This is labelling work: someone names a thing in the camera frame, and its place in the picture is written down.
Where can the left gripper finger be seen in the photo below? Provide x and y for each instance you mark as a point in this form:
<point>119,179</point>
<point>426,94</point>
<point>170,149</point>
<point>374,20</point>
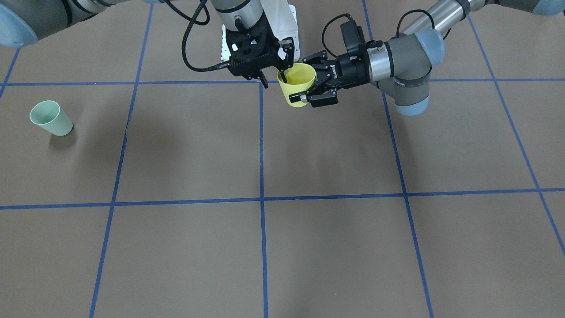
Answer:
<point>316,96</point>
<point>318,60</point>

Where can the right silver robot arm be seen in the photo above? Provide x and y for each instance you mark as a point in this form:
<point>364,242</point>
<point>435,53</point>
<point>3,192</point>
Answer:
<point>25,22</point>

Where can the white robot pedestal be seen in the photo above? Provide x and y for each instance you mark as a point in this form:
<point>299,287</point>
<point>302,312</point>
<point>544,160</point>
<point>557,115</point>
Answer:
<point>280,15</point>

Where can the yellow cup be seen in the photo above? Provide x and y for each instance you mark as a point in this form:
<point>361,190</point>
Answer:
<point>299,78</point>

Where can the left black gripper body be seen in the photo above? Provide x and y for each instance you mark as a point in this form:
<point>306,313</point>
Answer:
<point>352,70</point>

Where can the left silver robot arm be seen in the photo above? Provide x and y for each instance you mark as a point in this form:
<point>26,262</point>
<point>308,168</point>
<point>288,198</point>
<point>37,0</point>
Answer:
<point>399,67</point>

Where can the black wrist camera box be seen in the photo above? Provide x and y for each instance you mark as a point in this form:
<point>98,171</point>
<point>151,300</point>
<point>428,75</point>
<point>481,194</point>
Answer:
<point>353,38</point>

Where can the pale green cup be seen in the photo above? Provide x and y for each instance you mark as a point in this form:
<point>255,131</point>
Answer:
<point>50,116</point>

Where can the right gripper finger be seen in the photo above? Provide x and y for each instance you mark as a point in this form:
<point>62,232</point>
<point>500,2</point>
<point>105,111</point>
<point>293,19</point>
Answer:
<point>287,47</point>
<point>264,80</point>

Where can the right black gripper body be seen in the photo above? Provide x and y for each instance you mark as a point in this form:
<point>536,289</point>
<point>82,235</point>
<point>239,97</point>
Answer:
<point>285,49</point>

